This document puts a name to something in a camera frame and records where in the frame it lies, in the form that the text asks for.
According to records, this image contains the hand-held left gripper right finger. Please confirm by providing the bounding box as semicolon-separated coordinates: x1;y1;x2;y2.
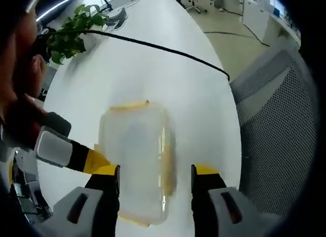
190;164;285;237

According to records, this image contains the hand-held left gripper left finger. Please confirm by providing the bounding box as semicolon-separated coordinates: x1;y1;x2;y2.
49;164;121;237

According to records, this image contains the clear plastic yellow buckle container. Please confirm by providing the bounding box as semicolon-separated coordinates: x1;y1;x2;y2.
97;99;178;227

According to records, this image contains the person's right hand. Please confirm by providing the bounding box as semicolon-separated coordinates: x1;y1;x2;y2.
11;53;51;151

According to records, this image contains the green potted plant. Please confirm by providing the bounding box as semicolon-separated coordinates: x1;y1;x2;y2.
46;4;111;65

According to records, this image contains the grey mesh office chair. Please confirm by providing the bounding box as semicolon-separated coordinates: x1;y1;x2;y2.
228;44;319;220

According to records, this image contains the distant office chair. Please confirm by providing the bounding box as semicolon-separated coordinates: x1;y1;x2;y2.
181;0;202;13

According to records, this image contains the white office desk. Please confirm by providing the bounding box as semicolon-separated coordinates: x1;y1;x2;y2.
241;0;302;48

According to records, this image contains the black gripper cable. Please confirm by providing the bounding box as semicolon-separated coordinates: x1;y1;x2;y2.
52;29;231;82

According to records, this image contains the floor cable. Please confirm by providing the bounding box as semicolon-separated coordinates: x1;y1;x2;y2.
203;30;271;47

